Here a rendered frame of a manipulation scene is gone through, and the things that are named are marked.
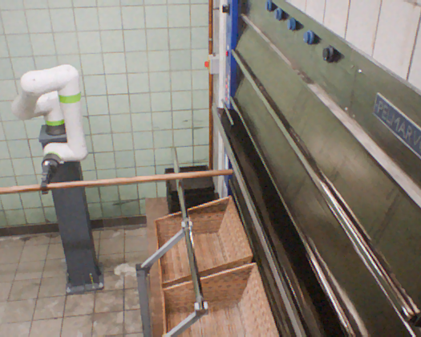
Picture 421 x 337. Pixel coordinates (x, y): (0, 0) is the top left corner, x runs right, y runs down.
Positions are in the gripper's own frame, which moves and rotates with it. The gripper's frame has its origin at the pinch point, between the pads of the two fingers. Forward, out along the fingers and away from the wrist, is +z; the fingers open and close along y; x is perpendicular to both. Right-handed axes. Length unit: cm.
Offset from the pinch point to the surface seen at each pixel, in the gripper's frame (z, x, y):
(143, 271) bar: 39, -44, 26
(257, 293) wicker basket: 47, -96, 40
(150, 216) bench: -53, -49, 62
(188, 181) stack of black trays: -49, -75, 35
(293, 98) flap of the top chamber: 56, -101, -61
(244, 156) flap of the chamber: 23, -93, -21
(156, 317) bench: 34, -48, 62
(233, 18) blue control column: -40, -100, -67
